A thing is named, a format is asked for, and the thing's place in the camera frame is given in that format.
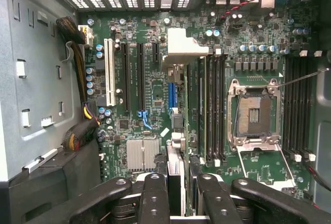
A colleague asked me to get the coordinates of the silver chipset heatsink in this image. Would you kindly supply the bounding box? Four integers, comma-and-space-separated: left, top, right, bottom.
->
126, 138, 160, 172

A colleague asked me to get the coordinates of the metal socket cover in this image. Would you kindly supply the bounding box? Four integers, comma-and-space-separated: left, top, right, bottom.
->
235, 142, 297, 189

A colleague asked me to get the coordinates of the CPU socket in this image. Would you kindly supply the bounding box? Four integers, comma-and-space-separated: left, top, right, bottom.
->
227, 77, 282, 153

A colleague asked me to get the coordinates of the black RAM slot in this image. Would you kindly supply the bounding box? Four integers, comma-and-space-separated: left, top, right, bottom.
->
282, 54, 292, 162
213, 49, 222, 168
290, 53, 300, 162
219, 54, 229, 167
206, 54, 215, 165
297, 50, 309, 162
306, 50, 323, 162

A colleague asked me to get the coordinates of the black fan housing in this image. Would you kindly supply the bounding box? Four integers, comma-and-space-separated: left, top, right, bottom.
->
0, 141, 114, 224

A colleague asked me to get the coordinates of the blue expansion slot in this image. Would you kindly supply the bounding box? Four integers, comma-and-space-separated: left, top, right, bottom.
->
168, 82, 179, 111

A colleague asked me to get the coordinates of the green Dell motherboard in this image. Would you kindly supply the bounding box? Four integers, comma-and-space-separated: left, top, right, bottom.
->
77, 9, 319, 199

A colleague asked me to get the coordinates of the long black expansion slot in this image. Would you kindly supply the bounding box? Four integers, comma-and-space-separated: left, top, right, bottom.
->
137, 42, 146, 113
121, 42, 130, 113

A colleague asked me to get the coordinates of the open black PC case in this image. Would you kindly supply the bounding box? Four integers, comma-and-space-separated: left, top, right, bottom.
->
0, 0, 331, 224

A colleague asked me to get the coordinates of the white expansion slot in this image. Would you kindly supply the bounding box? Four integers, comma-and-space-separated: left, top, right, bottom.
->
103, 38, 116, 107

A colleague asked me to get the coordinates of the short black expansion slot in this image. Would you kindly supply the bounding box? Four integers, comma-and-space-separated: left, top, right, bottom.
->
152, 42, 161, 64

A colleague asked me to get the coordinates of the thin socket locking lever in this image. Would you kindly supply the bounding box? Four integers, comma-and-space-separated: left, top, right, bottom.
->
267, 67, 330, 88

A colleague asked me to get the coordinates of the white power connector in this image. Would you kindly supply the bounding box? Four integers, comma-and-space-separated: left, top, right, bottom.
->
77, 24, 94, 49

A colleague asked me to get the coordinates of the sleeved power wire bundle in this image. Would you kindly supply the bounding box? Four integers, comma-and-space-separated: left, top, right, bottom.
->
55, 16, 102, 153

